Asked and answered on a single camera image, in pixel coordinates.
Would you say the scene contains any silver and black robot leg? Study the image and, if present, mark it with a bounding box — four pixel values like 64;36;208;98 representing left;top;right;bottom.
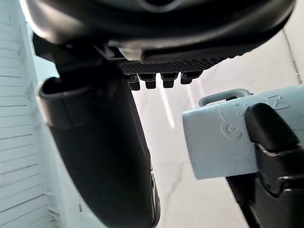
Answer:
182;88;304;228

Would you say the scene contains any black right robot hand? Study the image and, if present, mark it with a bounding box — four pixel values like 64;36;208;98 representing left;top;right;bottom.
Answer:
20;0;297;228

